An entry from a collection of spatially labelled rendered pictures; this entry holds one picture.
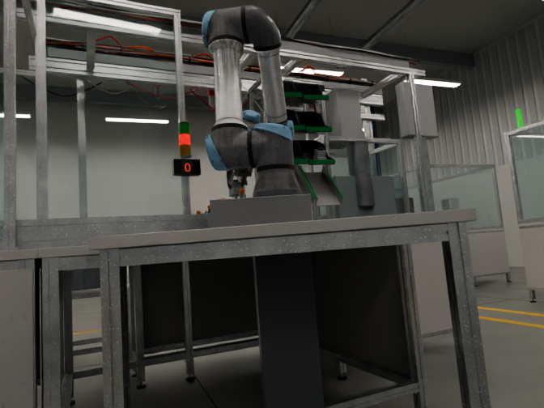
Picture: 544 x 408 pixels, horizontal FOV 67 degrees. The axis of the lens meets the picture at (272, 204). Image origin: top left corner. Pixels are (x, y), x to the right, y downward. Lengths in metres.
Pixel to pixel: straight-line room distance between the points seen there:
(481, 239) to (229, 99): 6.59
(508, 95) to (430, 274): 8.98
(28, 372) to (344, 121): 2.38
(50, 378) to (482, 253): 6.84
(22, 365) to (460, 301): 1.24
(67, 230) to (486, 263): 6.84
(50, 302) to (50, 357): 0.16
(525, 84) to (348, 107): 8.66
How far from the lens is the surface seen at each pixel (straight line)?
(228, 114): 1.30
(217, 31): 1.42
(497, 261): 7.81
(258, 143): 1.23
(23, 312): 1.49
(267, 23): 1.43
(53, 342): 1.48
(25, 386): 1.52
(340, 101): 3.07
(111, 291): 1.04
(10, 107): 1.60
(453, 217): 1.04
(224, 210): 1.16
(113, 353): 1.06
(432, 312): 3.11
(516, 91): 11.61
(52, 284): 1.46
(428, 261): 3.09
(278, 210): 1.16
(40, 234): 1.55
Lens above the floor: 0.79
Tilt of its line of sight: 7 degrees up
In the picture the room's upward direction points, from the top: 4 degrees counter-clockwise
